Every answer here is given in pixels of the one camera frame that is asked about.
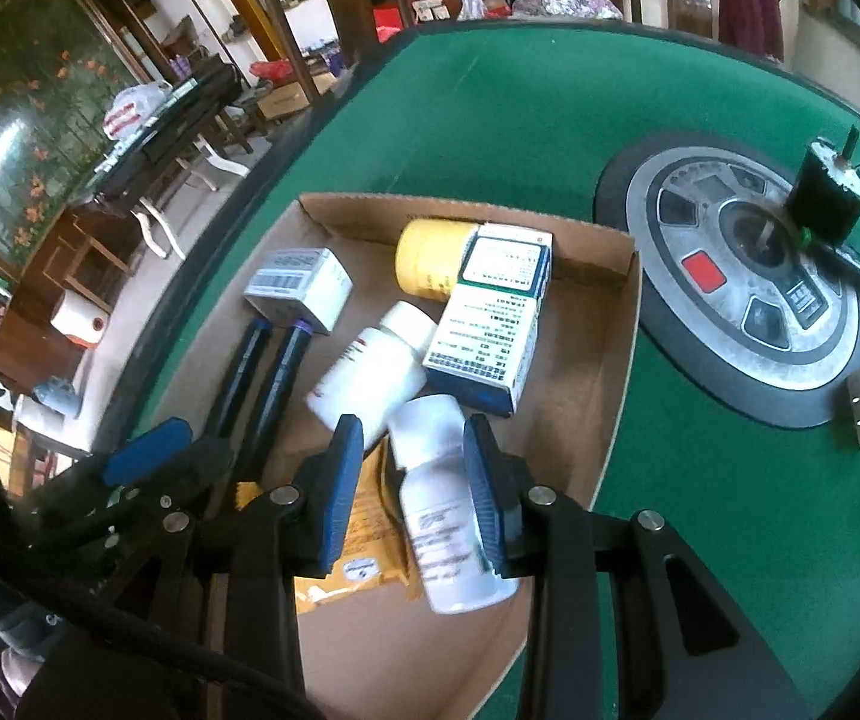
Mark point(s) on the red and white plastic bag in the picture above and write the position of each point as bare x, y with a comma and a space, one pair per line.
133, 109

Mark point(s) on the brown cardboard carton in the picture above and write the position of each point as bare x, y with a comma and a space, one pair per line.
283, 97

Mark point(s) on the small white barcode box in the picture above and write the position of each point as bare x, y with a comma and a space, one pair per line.
302, 281

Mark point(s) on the black cylindrical motor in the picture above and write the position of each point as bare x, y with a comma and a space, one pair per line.
820, 195

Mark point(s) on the blue and white medicine box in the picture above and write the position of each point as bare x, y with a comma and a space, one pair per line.
486, 330

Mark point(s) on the round grey table control panel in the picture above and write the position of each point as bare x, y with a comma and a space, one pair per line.
827, 330

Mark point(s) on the red cloth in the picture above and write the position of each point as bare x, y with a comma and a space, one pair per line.
388, 22

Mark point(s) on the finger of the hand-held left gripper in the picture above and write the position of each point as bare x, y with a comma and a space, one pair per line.
148, 451
205, 461

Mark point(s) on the brown cardboard box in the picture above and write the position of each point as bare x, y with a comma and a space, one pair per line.
587, 390

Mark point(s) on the dark wooden armchair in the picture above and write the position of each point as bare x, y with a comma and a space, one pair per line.
343, 7

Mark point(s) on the white pill bottle grey label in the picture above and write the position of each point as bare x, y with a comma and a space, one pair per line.
441, 540

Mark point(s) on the white pill bottle red label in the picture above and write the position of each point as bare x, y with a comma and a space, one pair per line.
370, 382

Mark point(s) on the wooden sideboard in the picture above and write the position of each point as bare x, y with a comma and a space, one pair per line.
17, 345

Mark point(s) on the black folding table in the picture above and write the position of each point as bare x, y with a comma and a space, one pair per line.
175, 120

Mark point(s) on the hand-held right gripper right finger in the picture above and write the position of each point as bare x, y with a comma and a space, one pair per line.
486, 495

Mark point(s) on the floral wall painting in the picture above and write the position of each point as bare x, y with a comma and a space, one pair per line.
17, 90

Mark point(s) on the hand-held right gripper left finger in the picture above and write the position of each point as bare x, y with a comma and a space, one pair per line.
340, 495

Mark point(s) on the yellow snack packet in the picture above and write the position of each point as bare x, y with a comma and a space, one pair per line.
370, 540

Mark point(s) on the blue cloth bundle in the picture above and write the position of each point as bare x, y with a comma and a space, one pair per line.
58, 397

